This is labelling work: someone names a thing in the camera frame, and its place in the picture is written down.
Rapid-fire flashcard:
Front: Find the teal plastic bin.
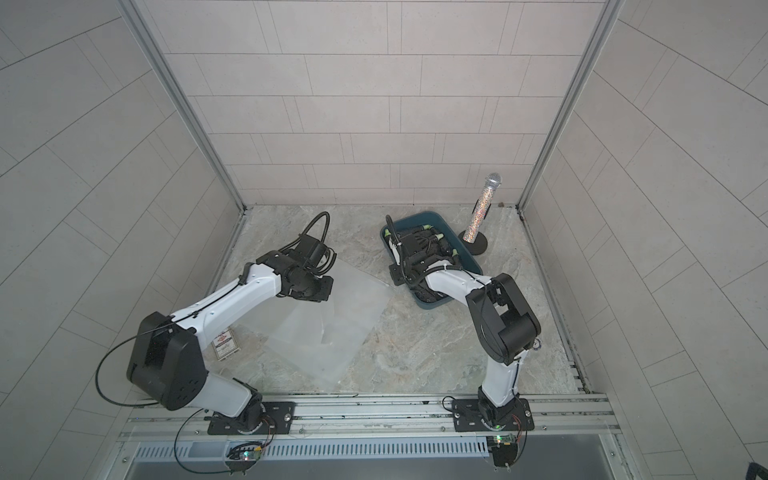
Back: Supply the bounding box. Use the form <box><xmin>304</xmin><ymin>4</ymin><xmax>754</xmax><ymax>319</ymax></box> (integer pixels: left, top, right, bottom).
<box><xmin>380</xmin><ymin>211</ymin><xmax>482</xmax><ymax>310</ymax></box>

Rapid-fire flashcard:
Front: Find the clear zip-top bag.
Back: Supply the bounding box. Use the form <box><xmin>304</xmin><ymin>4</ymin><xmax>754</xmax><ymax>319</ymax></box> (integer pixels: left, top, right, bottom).
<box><xmin>236</xmin><ymin>297</ymin><xmax>335</xmax><ymax>346</ymax></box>
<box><xmin>266</xmin><ymin>260</ymin><xmax>394</xmax><ymax>389</ymax></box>

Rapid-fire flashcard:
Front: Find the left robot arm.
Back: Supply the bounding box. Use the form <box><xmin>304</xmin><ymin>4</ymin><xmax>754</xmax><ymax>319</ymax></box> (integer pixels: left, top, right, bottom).
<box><xmin>126</xmin><ymin>234</ymin><xmax>337</xmax><ymax>432</ymax></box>

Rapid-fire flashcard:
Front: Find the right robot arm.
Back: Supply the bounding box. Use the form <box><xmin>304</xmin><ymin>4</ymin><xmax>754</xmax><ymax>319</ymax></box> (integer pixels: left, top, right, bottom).
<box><xmin>381</xmin><ymin>217</ymin><xmax>541</xmax><ymax>429</ymax></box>

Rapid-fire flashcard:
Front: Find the small printed card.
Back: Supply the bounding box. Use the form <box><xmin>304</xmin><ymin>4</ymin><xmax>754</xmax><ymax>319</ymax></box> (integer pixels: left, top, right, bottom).
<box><xmin>212</xmin><ymin>328</ymin><xmax>240</xmax><ymax>361</ymax></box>

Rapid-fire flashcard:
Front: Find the left controller board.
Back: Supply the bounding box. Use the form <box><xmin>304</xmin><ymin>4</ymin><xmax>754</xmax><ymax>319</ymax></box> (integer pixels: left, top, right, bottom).
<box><xmin>225</xmin><ymin>441</ymin><xmax>265</xmax><ymax>473</ymax></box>

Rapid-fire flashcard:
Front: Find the controller board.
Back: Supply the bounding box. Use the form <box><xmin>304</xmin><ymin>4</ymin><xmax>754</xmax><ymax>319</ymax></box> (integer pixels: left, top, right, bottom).
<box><xmin>225</xmin><ymin>441</ymin><xmax>265</xmax><ymax>473</ymax></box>
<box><xmin>486</xmin><ymin>435</ymin><xmax>520</xmax><ymax>468</ymax></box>

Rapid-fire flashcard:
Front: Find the right controller board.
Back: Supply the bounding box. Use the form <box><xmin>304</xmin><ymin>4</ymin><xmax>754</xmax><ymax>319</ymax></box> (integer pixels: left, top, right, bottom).
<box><xmin>486</xmin><ymin>435</ymin><xmax>520</xmax><ymax>468</ymax></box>

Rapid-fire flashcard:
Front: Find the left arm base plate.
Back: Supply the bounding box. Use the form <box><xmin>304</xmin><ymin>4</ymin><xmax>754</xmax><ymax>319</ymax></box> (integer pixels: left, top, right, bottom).
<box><xmin>206</xmin><ymin>401</ymin><xmax>296</xmax><ymax>436</ymax></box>

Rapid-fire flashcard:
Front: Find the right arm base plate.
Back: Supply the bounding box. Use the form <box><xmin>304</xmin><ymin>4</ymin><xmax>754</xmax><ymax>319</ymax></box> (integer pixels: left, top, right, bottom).
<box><xmin>445</xmin><ymin>396</ymin><xmax>535</xmax><ymax>432</ymax></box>

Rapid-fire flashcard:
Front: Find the aluminium mounting rail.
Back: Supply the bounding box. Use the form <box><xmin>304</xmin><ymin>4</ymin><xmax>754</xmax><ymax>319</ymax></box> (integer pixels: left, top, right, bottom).
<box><xmin>116</xmin><ymin>392</ymin><xmax>622</xmax><ymax>442</ymax></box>

